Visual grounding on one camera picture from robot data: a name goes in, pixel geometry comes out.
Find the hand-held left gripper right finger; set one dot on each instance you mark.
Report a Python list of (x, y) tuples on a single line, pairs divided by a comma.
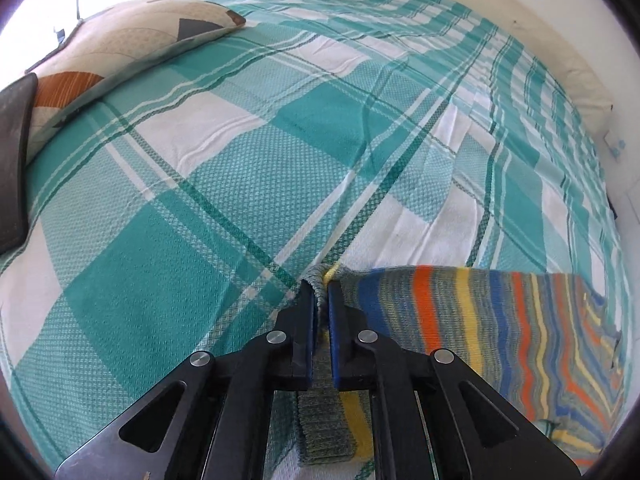
[(335, 325)]

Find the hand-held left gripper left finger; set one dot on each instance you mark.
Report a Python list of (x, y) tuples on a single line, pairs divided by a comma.
[(308, 322)]

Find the striped knitted sweater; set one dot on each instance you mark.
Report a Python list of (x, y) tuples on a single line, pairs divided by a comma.
[(450, 310)]

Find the green checked bedsheet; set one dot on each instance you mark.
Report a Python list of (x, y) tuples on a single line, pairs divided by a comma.
[(250, 160)]

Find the beige patterned pillow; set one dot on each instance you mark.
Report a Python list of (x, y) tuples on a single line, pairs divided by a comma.
[(125, 45)]

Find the white wall socket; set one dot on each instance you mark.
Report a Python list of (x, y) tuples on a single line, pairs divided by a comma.
[(616, 144)]

